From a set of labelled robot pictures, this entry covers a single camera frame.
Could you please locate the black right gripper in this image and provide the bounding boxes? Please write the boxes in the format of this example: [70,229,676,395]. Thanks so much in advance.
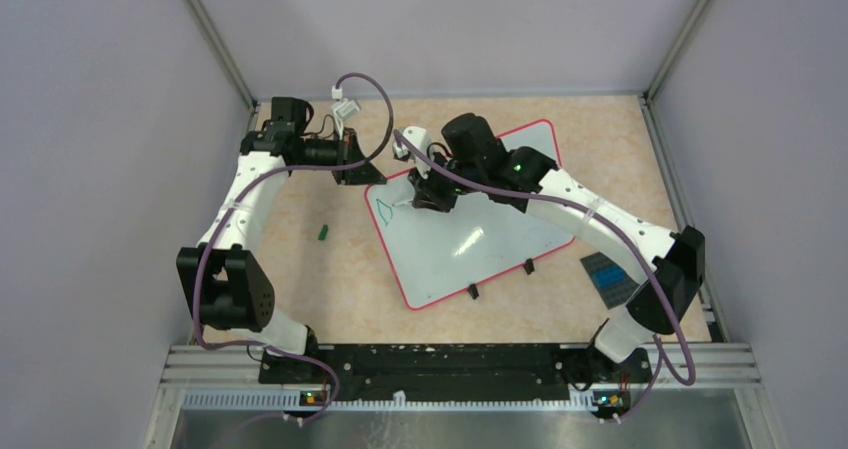
[407,149,483,215]

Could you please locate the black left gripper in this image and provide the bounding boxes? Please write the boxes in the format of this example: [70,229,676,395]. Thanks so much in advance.
[295,127,387,186]

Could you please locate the red-edged whiteboard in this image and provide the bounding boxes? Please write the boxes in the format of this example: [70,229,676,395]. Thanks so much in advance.
[363,118,577,311]

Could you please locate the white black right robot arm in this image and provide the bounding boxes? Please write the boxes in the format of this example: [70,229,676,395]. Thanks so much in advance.
[394,113,706,381]

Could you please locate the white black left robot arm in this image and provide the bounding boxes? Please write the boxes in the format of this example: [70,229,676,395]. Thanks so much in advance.
[176,96,386,383]

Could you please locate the black whiteboard clip upper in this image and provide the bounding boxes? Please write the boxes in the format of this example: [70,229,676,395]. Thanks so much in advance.
[522,258,535,275]

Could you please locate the blue lego brick on plate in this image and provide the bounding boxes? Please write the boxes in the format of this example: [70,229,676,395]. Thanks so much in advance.
[592,265,628,287]

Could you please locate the grey lego baseplate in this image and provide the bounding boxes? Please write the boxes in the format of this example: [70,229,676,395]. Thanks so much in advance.
[580,252,640,309]

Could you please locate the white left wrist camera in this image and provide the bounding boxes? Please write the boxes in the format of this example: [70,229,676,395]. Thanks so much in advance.
[330,86,361,135]

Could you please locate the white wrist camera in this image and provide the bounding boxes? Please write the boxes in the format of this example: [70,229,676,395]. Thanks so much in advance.
[391,126,433,164]
[330,86,361,135]

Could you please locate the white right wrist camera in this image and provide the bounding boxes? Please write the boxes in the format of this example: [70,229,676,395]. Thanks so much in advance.
[391,126,433,164]

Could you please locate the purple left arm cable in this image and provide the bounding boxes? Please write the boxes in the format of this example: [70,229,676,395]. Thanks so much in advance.
[192,72,395,427]

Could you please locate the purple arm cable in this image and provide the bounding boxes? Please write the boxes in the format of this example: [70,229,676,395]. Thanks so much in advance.
[192,72,395,427]
[394,127,697,424]

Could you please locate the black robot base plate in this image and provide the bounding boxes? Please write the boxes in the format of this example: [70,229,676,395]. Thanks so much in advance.
[258,343,651,402]

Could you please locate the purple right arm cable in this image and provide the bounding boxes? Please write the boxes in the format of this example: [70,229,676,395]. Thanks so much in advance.
[394,127,697,424]

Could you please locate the white slotted cable duct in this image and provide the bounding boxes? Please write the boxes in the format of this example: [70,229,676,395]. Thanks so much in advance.
[182,389,597,412]

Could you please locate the aluminium frame rail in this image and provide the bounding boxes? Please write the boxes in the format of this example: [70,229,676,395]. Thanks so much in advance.
[143,343,787,448]

